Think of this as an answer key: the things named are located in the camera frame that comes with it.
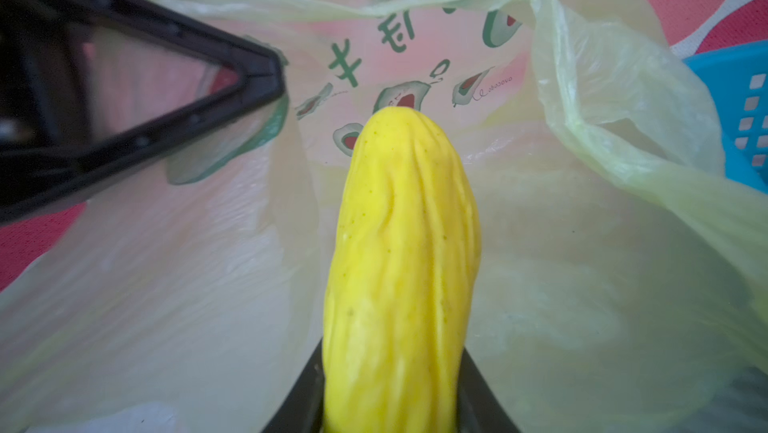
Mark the yellow ridged star fruit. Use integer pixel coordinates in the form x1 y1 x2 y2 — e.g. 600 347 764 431
322 107 482 432

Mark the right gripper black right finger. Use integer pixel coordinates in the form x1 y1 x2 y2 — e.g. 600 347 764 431
457 349 521 433

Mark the teal plastic mesh basket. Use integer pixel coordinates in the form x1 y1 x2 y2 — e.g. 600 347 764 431
685 40 767 193

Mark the yellow translucent plastic bag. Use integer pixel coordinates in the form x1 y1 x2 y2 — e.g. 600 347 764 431
1 0 767 432

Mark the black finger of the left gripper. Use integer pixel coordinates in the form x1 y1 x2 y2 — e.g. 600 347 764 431
1 0 286 224

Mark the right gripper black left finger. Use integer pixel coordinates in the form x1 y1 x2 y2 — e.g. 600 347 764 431
262 341 325 433

